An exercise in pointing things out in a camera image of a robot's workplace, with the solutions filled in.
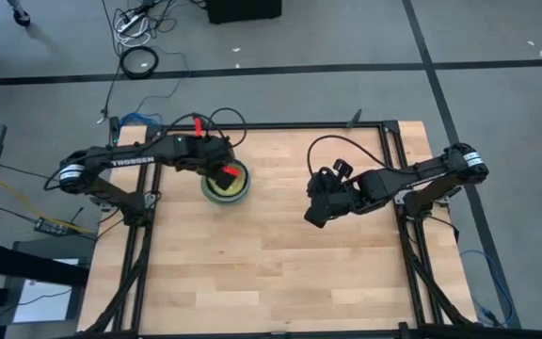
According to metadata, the black shelf frame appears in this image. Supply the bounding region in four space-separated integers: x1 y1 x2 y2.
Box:
0 238 91 339

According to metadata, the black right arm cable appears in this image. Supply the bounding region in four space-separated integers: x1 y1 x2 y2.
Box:
306 134 394 178

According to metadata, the black caster wheel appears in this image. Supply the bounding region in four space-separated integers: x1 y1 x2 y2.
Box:
7 0 32 27

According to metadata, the dark post with green light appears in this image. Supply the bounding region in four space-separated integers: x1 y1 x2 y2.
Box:
108 115 121 146

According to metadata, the black ring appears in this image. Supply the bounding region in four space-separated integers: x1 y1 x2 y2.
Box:
119 45 160 80

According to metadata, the yellow cable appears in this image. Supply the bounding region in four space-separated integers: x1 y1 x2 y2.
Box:
0 180 94 235

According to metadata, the white power strip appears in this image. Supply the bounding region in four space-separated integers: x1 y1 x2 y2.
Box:
113 8 159 48

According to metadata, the black floor cable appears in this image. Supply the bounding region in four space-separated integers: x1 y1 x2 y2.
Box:
99 0 192 119

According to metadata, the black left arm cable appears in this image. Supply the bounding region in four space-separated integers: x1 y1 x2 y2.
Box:
155 106 248 150

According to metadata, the black electronics box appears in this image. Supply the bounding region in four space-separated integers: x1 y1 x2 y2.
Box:
33 216 72 237

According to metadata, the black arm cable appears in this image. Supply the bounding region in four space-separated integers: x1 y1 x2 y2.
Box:
306 134 394 178
155 106 248 150

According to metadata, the dark gray wedge post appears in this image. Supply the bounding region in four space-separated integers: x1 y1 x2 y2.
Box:
345 108 363 130

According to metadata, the black metal table frame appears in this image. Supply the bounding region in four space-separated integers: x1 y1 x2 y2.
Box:
77 120 479 339

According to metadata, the yellow bowl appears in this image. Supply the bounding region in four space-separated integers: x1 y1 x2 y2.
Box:
207 164 247 197

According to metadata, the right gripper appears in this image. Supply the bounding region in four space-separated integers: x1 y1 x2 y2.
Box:
303 169 386 230

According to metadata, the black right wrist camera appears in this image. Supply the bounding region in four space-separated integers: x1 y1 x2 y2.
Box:
332 158 355 181

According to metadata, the blue cable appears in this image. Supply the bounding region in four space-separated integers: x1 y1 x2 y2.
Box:
458 249 516 327
119 111 164 127

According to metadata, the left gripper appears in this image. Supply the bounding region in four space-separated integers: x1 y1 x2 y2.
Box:
183 135 243 192

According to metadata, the green bowl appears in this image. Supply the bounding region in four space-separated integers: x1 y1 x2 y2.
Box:
202 160 249 202
199 158 253 206

